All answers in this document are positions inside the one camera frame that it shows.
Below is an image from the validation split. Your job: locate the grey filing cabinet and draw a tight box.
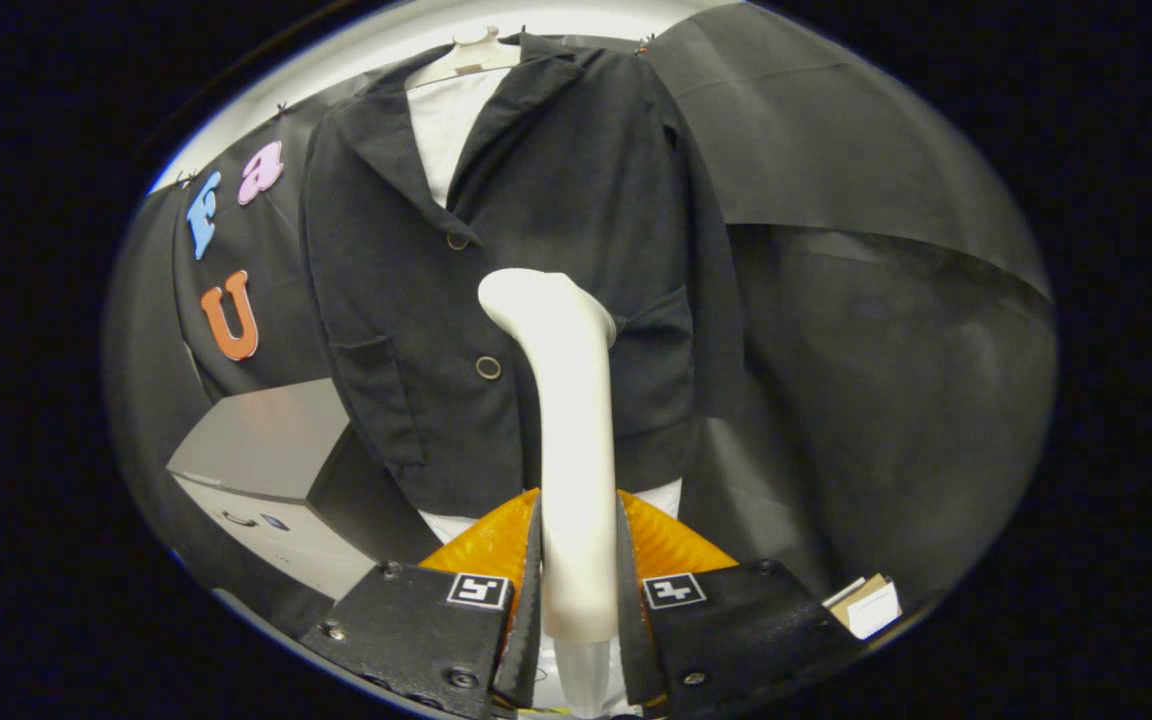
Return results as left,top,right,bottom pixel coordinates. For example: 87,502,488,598
166,378,437,601

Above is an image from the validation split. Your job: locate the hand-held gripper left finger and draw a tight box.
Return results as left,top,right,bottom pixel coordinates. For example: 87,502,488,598
298,488,545,720

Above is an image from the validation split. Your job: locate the white garment steamer with hose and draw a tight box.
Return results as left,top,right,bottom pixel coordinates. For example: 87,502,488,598
477,268,627,719

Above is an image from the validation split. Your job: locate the white mannequin torso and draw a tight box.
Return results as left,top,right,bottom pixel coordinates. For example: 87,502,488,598
406,27,684,546

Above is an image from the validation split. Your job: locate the cardboard box with white paper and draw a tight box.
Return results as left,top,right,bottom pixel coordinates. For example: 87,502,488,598
822,573,903,641

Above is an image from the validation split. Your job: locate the black backdrop cloth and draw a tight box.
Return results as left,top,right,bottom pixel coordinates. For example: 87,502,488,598
101,5,1059,641

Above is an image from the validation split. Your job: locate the black blazer jacket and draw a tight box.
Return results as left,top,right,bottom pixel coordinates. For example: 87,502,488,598
298,32,749,519

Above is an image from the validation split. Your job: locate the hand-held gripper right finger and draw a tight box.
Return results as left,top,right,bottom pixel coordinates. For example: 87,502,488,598
616,490,862,713

